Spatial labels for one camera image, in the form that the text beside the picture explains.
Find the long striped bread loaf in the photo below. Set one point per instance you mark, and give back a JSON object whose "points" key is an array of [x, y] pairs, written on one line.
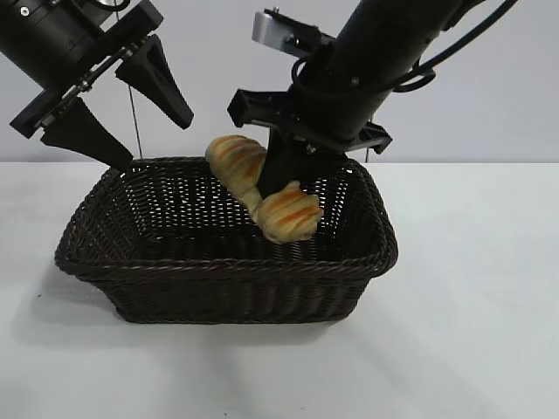
{"points": [[288, 218]]}

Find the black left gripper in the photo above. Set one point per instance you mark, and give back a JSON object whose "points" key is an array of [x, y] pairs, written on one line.
{"points": [[122, 39]]}

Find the dark brown wicker basket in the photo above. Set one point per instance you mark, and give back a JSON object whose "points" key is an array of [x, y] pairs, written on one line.
{"points": [[218, 283]]}

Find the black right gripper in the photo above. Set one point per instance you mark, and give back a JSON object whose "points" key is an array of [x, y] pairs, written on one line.
{"points": [[332, 113]]}

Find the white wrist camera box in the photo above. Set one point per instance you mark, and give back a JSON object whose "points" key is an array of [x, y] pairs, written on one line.
{"points": [[268, 28]]}

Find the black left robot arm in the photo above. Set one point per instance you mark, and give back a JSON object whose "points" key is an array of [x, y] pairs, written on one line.
{"points": [[43, 30]]}

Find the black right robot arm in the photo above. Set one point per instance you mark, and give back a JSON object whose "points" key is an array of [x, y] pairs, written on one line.
{"points": [[384, 39]]}

